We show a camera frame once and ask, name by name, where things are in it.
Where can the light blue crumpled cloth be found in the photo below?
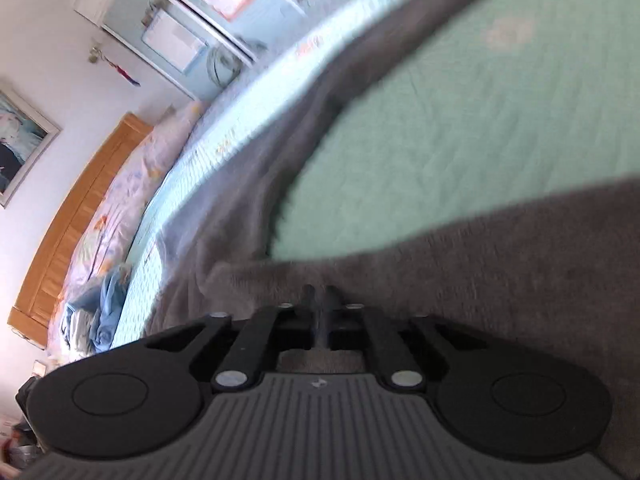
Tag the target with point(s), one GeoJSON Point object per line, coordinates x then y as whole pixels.
{"type": "Point", "coordinates": [111, 310]}

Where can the wall socket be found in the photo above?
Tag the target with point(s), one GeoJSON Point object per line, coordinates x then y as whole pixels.
{"type": "Point", "coordinates": [38, 367]}

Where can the wooden headboard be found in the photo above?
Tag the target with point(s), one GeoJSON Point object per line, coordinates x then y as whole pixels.
{"type": "Point", "coordinates": [65, 225]}

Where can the pale blue folded cloth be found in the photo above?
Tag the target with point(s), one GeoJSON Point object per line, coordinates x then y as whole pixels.
{"type": "Point", "coordinates": [77, 330]}

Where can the sliding door wardrobe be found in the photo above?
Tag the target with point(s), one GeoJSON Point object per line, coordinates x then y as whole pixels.
{"type": "Point", "coordinates": [165, 15]}

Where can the grey knit sweater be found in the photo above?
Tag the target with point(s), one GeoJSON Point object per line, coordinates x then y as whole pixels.
{"type": "Point", "coordinates": [525, 260]}

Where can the framed wedding photo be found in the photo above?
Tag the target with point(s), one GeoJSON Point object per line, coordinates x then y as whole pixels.
{"type": "Point", "coordinates": [20, 140]}

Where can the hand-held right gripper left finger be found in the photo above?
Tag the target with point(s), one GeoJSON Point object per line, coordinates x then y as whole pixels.
{"type": "Point", "coordinates": [310, 320]}

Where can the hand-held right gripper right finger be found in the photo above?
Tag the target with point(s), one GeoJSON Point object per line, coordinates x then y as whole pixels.
{"type": "Point", "coordinates": [330, 320]}

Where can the red hanging ornament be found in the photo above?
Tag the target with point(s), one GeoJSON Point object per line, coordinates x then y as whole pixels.
{"type": "Point", "coordinates": [124, 74]}

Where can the floral pillow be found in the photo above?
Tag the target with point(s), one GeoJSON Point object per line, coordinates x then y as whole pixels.
{"type": "Point", "coordinates": [135, 185]}

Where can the blue framed chart poster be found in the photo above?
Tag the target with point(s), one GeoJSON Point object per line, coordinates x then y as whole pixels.
{"type": "Point", "coordinates": [172, 40]}

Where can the wall lamp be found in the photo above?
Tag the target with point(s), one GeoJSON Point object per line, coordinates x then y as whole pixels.
{"type": "Point", "coordinates": [95, 54]}

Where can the bee print quilted bedspread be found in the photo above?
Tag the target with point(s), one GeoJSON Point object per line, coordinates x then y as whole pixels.
{"type": "Point", "coordinates": [450, 135]}

